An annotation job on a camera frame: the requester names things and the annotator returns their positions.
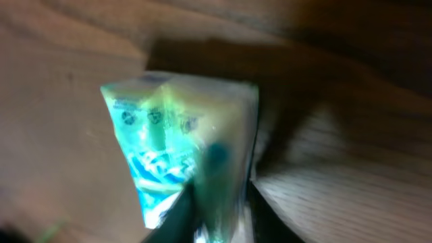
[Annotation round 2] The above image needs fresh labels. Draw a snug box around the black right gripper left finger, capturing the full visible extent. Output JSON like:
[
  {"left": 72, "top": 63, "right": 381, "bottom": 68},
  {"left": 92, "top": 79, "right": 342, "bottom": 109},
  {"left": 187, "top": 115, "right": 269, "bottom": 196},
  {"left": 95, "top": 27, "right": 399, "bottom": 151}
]
[{"left": 142, "top": 182, "right": 196, "bottom": 243}]

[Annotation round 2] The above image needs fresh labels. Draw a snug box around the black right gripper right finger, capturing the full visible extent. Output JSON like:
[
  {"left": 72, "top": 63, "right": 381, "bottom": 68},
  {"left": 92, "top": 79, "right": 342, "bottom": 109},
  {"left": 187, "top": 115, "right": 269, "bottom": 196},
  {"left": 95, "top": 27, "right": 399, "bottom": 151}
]
[{"left": 248, "top": 182, "right": 304, "bottom": 243}]

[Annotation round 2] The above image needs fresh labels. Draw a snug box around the teal white drink carton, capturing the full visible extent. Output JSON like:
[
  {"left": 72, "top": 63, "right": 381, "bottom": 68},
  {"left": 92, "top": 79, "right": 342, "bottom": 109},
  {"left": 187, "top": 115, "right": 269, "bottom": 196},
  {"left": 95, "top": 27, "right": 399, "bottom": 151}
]
[{"left": 101, "top": 71, "right": 259, "bottom": 242}]

